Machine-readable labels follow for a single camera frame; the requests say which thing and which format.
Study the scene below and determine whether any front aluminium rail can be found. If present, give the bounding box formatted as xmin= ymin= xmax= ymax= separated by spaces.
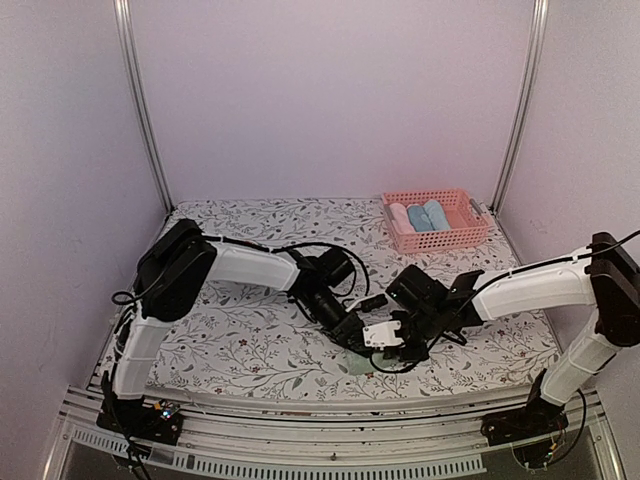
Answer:
xmin=57 ymin=387 xmax=606 ymax=476

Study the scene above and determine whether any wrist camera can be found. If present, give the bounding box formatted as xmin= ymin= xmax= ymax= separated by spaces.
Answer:
xmin=362 ymin=320 xmax=404 ymax=349
xmin=346 ymin=294 xmax=388 ymax=313

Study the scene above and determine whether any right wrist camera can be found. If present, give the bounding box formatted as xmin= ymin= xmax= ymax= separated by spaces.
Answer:
xmin=362 ymin=320 xmax=404 ymax=349

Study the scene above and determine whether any green panda towel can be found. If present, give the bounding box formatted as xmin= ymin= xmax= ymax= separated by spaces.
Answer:
xmin=344 ymin=351 xmax=398 ymax=376

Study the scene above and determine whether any aluminium frame post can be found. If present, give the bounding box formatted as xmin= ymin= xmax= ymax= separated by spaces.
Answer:
xmin=113 ymin=0 xmax=175 ymax=215
xmin=490 ymin=0 xmax=549 ymax=217

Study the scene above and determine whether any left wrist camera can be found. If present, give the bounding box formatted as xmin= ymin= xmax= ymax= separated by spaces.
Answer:
xmin=346 ymin=294 xmax=388 ymax=313

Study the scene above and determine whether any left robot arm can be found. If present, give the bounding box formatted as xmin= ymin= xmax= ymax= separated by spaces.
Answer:
xmin=105 ymin=219 xmax=371 ymax=434

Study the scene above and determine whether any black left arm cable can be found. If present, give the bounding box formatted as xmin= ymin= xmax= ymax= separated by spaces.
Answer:
xmin=110 ymin=241 xmax=371 ymax=311

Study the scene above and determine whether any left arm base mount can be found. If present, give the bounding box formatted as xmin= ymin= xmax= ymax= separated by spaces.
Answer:
xmin=96 ymin=399 xmax=184 ymax=446

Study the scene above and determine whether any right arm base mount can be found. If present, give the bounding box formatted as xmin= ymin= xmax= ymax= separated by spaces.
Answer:
xmin=480 ymin=406 xmax=568 ymax=446

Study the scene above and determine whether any right aluminium frame post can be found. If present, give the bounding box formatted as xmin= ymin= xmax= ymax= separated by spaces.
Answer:
xmin=490 ymin=0 xmax=549 ymax=217

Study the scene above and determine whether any rolled blue towel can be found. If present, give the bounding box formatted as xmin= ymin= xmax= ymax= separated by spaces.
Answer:
xmin=407 ymin=204 xmax=433 ymax=233

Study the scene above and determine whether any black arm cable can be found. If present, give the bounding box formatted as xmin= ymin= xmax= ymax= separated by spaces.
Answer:
xmin=369 ymin=234 xmax=640 ymax=375
xmin=110 ymin=241 xmax=371 ymax=311

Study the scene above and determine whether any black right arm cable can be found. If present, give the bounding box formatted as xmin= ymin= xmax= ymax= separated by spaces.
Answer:
xmin=369 ymin=234 xmax=640 ymax=375

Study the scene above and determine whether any pink plastic basket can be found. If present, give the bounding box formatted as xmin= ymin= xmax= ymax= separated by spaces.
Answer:
xmin=381 ymin=188 xmax=493 ymax=254

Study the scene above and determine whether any light blue towel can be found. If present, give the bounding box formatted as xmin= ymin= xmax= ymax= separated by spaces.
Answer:
xmin=423 ymin=199 xmax=451 ymax=231

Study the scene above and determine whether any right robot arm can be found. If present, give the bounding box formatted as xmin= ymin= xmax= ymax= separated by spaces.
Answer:
xmin=386 ymin=232 xmax=639 ymax=436

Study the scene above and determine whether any floral table mat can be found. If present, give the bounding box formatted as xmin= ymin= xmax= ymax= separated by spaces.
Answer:
xmin=147 ymin=198 xmax=559 ymax=401

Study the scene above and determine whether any rolled pink towel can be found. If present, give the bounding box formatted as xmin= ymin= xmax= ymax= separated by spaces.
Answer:
xmin=389 ymin=203 xmax=415 ymax=235

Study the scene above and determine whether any left aluminium frame post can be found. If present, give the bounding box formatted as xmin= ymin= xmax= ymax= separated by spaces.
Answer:
xmin=113 ymin=0 xmax=175 ymax=215

